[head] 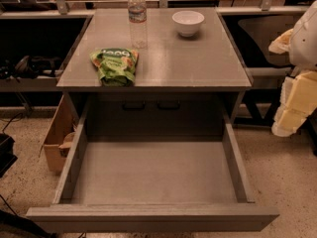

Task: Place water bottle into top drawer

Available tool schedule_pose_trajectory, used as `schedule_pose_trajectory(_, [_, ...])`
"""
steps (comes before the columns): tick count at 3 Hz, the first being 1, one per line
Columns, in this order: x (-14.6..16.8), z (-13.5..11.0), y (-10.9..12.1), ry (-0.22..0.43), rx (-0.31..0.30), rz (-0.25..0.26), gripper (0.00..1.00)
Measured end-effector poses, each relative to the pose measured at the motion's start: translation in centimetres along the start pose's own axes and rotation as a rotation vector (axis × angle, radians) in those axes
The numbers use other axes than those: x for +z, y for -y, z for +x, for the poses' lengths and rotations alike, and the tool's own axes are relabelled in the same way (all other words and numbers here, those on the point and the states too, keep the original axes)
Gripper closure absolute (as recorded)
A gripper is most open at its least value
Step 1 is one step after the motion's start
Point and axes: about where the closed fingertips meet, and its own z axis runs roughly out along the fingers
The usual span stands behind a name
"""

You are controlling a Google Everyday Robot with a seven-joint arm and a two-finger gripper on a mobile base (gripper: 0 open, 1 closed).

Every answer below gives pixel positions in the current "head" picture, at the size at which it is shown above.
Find grey cabinet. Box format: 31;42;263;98
56;7;254;127

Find black headphones on shelf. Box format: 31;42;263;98
0;56;61;79

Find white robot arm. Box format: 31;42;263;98
268;1;317;137

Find dark office chair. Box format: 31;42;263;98
238;15;299;68

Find black drawer handle right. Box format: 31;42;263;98
157;100;180;110

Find black drawer handle left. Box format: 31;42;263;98
122;101;146;111

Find grey open top drawer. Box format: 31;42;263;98
25;96;280;233

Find cardboard box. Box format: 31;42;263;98
43;96;75;173

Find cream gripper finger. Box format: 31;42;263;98
268;29;293;54
271;70;317;137

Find clear plastic water bottle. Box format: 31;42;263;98
128;0;148;49

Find black drawer handle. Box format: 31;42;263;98
157;100;180;110
122;101;146;111

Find white ceramic bowl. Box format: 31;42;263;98
172;11;205;37

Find green snack bag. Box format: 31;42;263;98
90;48;139;86

